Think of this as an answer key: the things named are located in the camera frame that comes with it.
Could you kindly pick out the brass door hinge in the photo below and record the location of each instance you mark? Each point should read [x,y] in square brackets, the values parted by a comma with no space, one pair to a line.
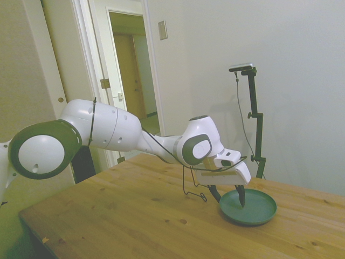
[105,83]

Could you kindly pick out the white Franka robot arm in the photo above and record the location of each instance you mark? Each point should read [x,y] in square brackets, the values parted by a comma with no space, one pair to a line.
[107,126]

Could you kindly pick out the black clamp camera stand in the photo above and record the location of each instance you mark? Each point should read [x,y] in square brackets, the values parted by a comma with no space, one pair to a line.
[259,137]

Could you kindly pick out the grey exterior camera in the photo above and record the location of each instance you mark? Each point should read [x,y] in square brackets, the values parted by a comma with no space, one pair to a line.
[241,67]

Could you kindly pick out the brown wooden door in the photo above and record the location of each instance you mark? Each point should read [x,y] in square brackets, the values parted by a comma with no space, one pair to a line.
[134,81]

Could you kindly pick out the white door frame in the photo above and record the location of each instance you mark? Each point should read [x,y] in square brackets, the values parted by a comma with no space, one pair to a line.
[153,81]

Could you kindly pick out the green round plate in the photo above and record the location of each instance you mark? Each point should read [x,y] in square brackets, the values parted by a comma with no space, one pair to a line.
[256,210]

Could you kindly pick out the beige light switch plate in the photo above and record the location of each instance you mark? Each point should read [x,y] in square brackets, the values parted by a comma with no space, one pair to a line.
[162,30]

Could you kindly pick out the beige partition panel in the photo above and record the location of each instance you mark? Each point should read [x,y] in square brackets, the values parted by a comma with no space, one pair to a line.
[27,67]

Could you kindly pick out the black box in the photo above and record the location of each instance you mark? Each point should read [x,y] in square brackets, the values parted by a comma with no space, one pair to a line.
[83,164]

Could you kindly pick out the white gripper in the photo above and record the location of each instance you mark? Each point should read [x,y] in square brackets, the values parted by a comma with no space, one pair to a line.
[229,181]

